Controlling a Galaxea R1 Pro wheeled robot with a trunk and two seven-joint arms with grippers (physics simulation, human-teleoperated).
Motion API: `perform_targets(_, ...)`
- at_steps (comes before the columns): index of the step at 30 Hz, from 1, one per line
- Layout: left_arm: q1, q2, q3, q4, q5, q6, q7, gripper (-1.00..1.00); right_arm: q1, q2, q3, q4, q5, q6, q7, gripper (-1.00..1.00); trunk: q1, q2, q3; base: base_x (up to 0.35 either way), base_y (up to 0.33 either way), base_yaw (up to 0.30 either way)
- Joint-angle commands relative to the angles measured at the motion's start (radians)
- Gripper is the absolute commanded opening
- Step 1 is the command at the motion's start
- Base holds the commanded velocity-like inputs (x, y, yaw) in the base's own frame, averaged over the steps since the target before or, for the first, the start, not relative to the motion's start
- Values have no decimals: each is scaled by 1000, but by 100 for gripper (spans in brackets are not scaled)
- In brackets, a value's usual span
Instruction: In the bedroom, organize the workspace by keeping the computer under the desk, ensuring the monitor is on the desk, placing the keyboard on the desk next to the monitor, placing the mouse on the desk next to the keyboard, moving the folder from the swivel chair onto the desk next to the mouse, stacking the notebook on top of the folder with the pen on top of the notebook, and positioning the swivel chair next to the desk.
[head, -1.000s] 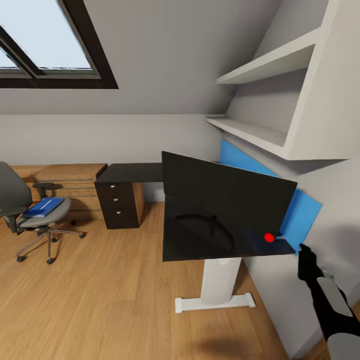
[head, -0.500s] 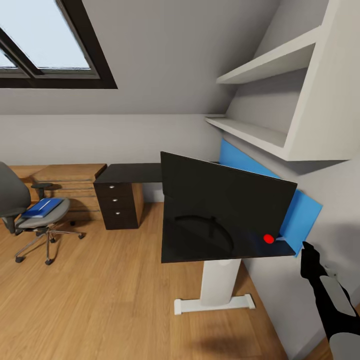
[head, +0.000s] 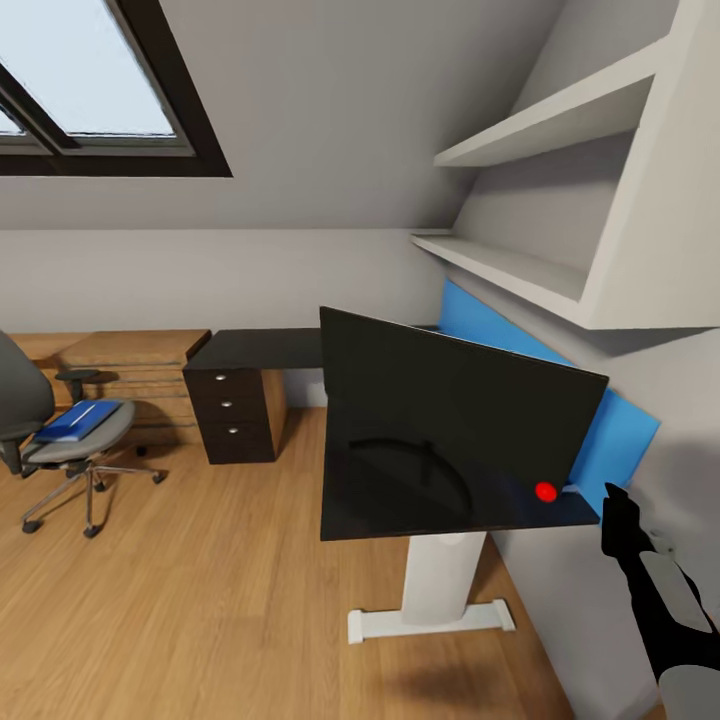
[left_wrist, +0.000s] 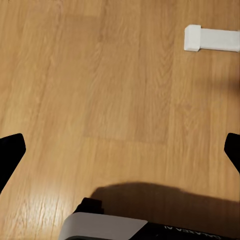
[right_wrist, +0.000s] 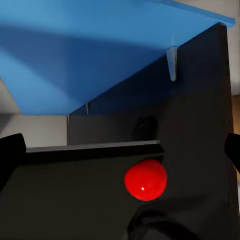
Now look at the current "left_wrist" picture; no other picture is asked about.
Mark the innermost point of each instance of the desk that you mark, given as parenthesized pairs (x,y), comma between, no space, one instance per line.
(196,38)

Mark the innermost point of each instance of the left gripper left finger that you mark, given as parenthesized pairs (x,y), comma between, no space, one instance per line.
(12,150)

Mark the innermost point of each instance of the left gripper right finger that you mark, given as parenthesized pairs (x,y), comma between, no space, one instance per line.
(232,149)

